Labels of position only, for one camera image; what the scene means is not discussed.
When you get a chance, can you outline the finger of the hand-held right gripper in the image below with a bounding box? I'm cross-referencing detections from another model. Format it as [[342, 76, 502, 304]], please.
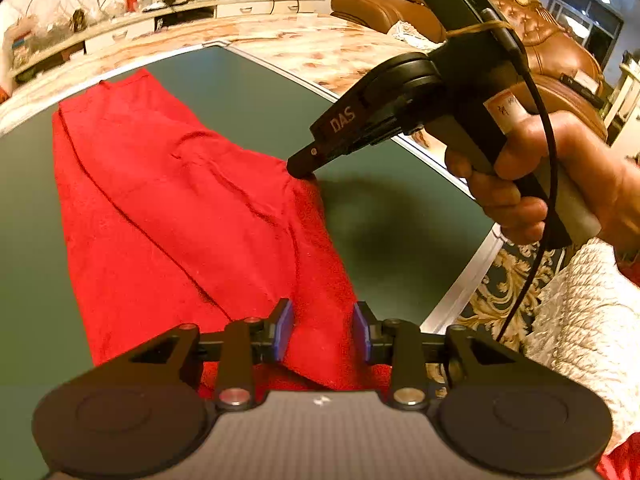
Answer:
[[286, 121, 427, 181]]

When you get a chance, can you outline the red long-sleeve shirt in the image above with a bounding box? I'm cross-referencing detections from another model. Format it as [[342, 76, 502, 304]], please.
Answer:
[[51, 67, 393, 393]]

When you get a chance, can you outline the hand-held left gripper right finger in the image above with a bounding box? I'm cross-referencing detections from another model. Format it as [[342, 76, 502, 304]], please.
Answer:
[[352, 301, 527, 407]]

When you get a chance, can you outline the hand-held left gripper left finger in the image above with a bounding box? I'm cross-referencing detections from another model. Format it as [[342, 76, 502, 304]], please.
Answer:
[[120, 298, 296, 410]]

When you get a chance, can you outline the dark glass door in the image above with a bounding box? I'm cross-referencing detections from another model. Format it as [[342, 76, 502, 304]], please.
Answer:
[[547, 0, 626, 68]]

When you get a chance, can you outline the black cable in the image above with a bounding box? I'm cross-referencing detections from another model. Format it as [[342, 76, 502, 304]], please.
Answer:
[[492, 7, 560, 348]]

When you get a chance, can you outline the ornate brown leather armchair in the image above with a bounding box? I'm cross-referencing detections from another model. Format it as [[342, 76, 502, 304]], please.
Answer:
[[480, 0, 608, 138]]

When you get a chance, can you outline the green board with silver frame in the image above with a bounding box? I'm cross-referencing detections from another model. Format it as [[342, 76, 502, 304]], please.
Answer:
[[0, 42, 506, 461]]

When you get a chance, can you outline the floral patterned rug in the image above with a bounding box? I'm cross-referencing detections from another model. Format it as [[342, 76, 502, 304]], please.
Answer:
[[455, 242, 566, 356]]

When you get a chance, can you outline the person's right hand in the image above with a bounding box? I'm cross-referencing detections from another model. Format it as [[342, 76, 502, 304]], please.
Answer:
[[444, 110, 627, 247]]

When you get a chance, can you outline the white lace sofa cover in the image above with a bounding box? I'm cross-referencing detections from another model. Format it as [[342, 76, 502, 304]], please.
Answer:
[[520, 237, 640, 453]]

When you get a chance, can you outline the white sideboard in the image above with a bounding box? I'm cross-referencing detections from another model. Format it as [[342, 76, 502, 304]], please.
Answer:
[[605, 50, 640, 131]]

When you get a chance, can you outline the person's right forearm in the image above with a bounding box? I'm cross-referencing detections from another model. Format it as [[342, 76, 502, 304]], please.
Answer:
[[612, 157, 640, 266]]

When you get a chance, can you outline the white television cabinet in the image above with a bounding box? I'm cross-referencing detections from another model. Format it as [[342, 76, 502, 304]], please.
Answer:
[[10, 0, 313, 81]]

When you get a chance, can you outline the black flat box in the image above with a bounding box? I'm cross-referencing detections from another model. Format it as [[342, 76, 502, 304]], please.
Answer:
[[559, 74, 601, 107]]

